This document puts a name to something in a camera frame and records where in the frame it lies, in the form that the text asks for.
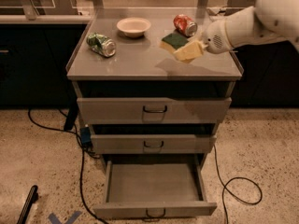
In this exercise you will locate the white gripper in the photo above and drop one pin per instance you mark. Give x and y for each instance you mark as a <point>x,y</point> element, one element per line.
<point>214,37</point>

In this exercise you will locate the green and yellow sponge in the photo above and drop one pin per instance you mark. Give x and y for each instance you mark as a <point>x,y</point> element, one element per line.
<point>173,41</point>

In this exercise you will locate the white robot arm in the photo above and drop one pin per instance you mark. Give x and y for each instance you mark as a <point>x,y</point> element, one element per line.
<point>266,22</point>

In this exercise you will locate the grey metal drawer cabinet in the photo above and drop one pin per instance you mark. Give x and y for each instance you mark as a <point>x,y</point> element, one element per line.
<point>140,68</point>

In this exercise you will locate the grey top drawer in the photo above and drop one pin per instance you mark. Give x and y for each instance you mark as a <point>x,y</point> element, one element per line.
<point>152,110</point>

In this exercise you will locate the grey drawer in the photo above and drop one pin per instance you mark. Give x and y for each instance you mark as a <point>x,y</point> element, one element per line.
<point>152,110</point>
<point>154,187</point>
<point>152,143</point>

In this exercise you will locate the grey middle drawer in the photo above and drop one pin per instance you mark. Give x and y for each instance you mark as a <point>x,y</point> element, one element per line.
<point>152,143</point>

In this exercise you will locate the grey bottom drawer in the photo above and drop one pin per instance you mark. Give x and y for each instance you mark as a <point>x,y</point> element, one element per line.
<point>154,187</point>

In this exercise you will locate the red soda can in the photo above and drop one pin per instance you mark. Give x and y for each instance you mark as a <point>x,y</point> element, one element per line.
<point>185,25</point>

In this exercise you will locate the white bowl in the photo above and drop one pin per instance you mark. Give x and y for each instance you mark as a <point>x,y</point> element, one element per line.
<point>133,27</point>

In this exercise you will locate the green soda can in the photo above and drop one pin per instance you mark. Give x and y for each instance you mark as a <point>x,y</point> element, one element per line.
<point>101,44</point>

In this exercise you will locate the blue power adapter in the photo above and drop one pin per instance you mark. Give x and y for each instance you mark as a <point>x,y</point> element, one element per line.
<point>85,137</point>

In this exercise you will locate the dark counter with light top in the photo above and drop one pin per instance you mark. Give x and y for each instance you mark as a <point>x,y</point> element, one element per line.
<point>33,58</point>

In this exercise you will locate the black bar on floor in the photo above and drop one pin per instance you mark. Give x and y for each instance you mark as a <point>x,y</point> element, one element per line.
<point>32,197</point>

